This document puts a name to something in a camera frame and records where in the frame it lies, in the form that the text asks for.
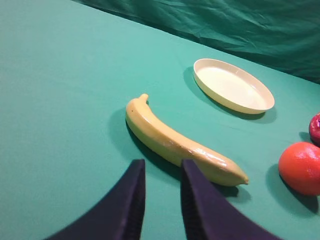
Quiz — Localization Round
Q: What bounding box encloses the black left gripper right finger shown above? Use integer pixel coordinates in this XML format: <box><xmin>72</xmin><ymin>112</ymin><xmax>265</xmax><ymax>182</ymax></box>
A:
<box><xmin>180</xmin><ymin>159</ymin><xmax>279</xmax><ymax>240</ymax></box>

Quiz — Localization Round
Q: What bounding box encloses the green table cloth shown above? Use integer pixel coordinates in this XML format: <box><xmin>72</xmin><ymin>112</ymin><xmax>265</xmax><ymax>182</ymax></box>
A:
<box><xmin>0</xmin><ymin>0</ymin><xmax>320</xmax><ymax>240</ymax></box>

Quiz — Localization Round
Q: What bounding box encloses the orange tangerine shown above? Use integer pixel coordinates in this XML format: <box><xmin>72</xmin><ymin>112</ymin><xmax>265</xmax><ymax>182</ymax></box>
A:
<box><xmin>278</xmin><ymin>142</ymin><xmax>320</xmax><ymax>196</ymax></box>

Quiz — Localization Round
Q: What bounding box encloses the green backdrop cloth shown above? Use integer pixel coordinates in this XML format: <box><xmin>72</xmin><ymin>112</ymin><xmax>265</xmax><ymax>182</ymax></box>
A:
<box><xmin>83</xmin><ymin>0</ymin><xmax>320</xmax><ymax>83</ymax></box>

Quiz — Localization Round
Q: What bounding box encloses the yellow plastic banana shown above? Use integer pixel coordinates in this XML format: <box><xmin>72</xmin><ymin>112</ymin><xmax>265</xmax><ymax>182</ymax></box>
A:
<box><xmin>125</xmin><ymin>93</ymin><xmax>249</xmax><ymax>187</ymax></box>

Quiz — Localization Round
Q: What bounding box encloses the pale yellow plate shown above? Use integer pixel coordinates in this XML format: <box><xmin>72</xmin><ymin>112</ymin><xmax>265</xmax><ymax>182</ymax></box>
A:
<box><xmin>193</xmin><ymin>58</ymin><xmax>275</xmax><ymax>115</ymax></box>

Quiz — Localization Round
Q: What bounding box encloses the red apple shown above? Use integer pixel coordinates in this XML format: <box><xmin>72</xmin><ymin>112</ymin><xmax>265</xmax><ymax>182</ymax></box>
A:
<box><xmin>308</xmin><ymin>112</ymin><xmax>320</xmax><ymax>147</ymax></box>

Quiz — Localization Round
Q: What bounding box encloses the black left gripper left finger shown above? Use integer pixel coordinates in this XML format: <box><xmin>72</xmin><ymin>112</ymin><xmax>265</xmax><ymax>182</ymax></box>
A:
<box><xmin>48</xmin><ymin>159</ymin><xmax>146</xmax><ymax>240</ymax></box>

